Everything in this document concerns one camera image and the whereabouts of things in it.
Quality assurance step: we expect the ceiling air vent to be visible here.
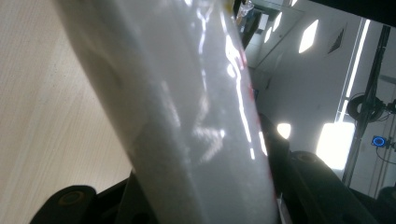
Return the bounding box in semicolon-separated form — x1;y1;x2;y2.
327;28;346;55

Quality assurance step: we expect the long ceiling light strip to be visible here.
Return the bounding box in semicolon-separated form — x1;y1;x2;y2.
345;19;372;99

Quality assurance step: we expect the coiled black cable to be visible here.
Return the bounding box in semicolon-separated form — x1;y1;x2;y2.
346;92;385;123

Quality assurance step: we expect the black metal stand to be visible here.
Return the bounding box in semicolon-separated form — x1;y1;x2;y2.
341;24;392;188

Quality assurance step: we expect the rectangular ceiling light panel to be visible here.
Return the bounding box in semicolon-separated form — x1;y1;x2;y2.
298;19;320;54

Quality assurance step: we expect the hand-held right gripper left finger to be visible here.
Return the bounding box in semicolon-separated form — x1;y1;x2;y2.
113;171;159;224

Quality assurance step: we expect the blue ring light device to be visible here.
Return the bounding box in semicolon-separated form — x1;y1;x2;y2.
371;135;388;148

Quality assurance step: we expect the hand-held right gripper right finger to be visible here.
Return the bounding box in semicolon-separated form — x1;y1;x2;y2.
259;113;291;198

